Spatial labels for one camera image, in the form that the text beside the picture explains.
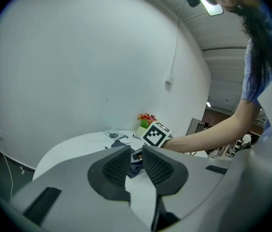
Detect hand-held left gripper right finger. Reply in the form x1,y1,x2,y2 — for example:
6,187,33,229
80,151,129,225
142,144,233,232

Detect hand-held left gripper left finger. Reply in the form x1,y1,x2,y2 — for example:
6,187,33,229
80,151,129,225
10,144,152,232

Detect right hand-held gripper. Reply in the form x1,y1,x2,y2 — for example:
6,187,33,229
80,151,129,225
130,121,172,164

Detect dark blue cloth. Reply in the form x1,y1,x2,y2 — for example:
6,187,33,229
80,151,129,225
111,140,143,179

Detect person's right forearm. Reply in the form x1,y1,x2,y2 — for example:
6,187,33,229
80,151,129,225
162,110,247,154

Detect white kidney-shaped table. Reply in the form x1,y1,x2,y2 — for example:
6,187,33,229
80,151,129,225
32,129,209,229

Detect cream pot of colourful flowers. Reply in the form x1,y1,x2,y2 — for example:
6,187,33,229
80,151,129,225
135,113,158,137

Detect grey wooden shelf desk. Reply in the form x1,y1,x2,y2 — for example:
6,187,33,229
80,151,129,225
186,117,205,137

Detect ceiling light panel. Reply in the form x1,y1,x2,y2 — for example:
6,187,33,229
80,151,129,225
200,0,224,16

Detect person's blue shirt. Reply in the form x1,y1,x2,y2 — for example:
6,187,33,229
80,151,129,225
241,3,272,140

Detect white wall switch box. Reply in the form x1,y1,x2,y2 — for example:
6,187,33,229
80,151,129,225
164,72,175,85

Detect white power strip with cables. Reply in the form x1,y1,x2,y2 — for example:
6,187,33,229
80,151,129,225
1,139,14,199

